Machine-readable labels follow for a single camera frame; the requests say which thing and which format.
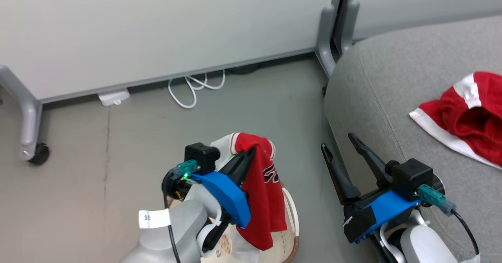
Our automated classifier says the teal left camera connector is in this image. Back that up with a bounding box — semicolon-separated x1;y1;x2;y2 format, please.
176;160;199;180

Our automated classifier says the large white partition panel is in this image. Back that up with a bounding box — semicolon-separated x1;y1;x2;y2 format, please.
0;0;346;104

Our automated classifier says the cream perforated laundry basket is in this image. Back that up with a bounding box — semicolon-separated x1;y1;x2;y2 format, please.
166;181;301;263

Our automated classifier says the red shorts white trim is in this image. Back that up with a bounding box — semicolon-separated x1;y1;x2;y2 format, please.
409;71;502;168

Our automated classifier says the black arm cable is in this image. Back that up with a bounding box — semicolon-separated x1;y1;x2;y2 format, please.
162;168;182;263
450;209;480;256

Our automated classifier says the grey fabric sofa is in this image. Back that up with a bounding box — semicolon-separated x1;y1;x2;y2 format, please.
324;15;502;263

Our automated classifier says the grey curved partition leg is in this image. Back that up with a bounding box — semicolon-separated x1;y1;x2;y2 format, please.
0;64;43;162

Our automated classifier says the black caster wheel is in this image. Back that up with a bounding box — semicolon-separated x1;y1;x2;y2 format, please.
27;142;51;166

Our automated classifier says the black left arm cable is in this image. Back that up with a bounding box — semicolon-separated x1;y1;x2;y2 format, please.
162;168;182;263

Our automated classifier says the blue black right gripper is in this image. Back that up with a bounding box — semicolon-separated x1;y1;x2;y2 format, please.
320;132;422;244

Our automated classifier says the white power adapter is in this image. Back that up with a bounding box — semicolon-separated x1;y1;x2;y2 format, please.
98;89;131;107

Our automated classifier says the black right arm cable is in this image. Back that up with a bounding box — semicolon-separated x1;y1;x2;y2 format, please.
450;209;480;256

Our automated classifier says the teal camera connector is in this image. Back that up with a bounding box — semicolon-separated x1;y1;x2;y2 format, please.
417;183;456;216
176;160;199;180

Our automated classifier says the small white partition panel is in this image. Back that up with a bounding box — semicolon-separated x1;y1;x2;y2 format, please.
345;0;502;41

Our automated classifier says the teal right camera connector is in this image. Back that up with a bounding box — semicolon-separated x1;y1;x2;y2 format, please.
417;183;456;216

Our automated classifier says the white looped cable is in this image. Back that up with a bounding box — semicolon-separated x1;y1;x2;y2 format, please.
167;69;227;109

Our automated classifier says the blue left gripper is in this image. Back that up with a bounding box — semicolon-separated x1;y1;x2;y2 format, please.
191;147;258;229

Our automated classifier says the white paper label tag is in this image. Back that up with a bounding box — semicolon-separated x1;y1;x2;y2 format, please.
138;209;172;229

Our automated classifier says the grey upright partition leg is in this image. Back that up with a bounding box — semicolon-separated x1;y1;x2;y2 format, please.
340;0;360;56
315;5;337;78

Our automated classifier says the red basketball jersey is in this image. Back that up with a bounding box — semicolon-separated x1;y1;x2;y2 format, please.
209;132;288;262

